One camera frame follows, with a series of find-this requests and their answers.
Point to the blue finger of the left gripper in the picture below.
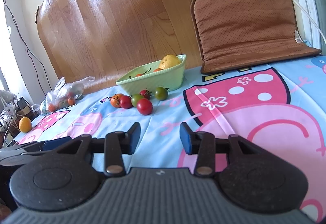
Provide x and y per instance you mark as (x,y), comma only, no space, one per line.
(52,144)

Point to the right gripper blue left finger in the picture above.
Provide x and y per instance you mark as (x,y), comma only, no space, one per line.
(114,146)

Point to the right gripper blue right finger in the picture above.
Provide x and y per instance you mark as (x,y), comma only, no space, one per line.
(211,152)

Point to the red cherry tomato back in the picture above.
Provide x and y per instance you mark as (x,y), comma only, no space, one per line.
(125,102)

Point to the red cherry tomato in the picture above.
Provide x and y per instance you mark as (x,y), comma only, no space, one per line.
(125,102)
(144,106)

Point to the orange tangerine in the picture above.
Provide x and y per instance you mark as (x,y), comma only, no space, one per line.
(115,100)
(157,70)

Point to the green tomato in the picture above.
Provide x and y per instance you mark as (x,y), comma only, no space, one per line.
(135,98)
(161,93)

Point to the small red tomato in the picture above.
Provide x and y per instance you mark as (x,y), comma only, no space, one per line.
(146,93)

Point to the large yellow lemon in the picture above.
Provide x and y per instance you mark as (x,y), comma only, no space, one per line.
(169,61)

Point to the small lemon at edge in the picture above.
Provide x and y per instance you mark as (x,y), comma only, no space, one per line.
(25,125)

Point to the plastic bag of tomatoes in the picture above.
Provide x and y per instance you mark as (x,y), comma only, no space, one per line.
(64,95)

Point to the light green ceramic dish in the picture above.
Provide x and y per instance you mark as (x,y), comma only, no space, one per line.
(170,78)

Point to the cartoon pig tablecloth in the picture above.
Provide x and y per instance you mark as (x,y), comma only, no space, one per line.
(279,107)

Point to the brown seat cushion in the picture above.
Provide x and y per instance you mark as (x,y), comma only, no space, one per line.
(234,34)

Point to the wood pattern vinyl sheet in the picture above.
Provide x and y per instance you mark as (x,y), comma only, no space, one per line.
(108,38)

